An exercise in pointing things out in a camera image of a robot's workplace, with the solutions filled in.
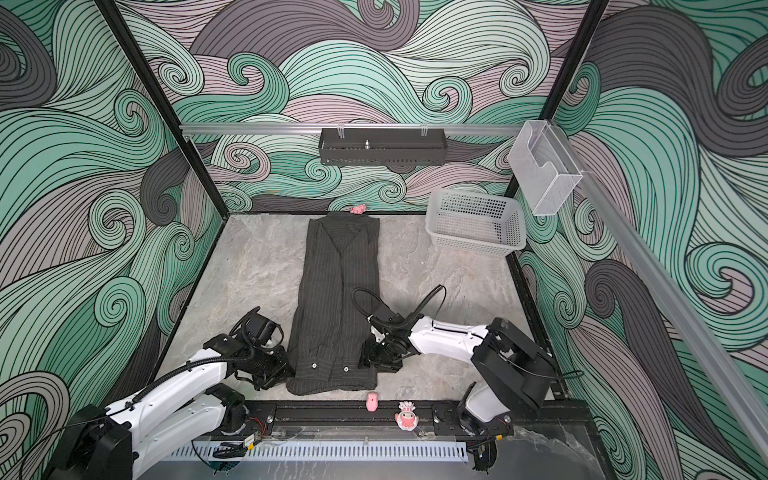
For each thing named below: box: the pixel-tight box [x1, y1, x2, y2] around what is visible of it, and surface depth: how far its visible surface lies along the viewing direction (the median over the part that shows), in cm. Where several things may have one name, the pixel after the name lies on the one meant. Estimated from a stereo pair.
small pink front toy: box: [366, 392, 379, 412], surface depth 76 cm
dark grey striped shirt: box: [286, 213, 380, 395], surface depth 92 cm
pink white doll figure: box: [395, 401, 420, 431], surface depth 73 cm
